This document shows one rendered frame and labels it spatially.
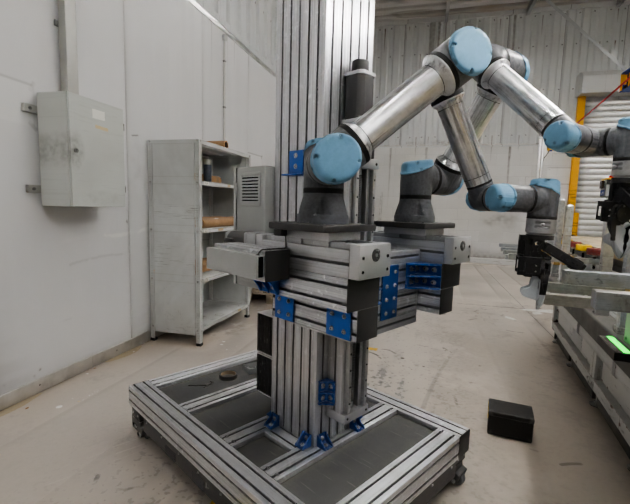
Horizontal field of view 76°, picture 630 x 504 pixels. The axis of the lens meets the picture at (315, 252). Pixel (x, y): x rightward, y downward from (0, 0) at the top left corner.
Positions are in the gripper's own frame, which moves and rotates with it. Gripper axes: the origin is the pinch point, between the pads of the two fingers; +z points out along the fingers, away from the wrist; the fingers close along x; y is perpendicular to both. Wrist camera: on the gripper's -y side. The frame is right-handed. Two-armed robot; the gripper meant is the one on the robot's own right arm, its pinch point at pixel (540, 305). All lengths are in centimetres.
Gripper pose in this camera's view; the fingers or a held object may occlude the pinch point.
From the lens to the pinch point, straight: 132.0
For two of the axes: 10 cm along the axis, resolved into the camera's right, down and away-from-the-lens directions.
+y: -9.3, -0.8, 3.6
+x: -3.7, 0.9, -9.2
